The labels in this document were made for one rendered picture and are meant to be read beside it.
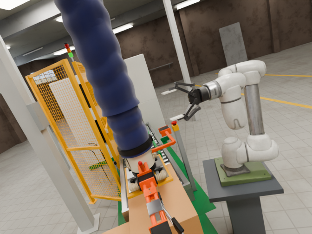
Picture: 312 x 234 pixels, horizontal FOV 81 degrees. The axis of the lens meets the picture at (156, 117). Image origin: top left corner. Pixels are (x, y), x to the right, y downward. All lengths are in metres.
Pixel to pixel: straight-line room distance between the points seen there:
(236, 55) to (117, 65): 11.17
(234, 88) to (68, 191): 2.25
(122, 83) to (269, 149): 1.12
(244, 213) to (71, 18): 1.81
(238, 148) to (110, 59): 1.11
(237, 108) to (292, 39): 12.88
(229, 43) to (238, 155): 10.77
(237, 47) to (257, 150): 10.75
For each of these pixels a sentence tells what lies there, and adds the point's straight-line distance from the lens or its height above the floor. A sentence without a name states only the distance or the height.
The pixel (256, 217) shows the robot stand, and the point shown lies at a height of 0.38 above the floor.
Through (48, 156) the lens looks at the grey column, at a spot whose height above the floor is 1.16.
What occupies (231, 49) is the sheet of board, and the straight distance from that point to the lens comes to 12.01.
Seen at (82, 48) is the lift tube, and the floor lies 1.96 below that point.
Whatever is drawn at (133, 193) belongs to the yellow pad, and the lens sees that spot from 1.17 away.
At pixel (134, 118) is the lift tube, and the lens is 1.05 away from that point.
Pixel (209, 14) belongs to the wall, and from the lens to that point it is 12.54.
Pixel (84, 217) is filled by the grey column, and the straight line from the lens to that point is 2.85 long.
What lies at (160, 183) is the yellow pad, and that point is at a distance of 1.16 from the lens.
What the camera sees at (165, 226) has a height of 1.26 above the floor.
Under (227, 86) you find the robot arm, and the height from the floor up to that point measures 1.59.
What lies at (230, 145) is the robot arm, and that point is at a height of 1.04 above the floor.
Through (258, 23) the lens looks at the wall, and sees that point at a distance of 13.09.
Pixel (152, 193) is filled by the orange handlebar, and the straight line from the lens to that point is 0.91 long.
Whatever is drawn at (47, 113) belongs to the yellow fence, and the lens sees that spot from 2.88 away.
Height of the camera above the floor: 1.81
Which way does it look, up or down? 17 degrees down
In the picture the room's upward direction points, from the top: 18 degrees counter-clockwise
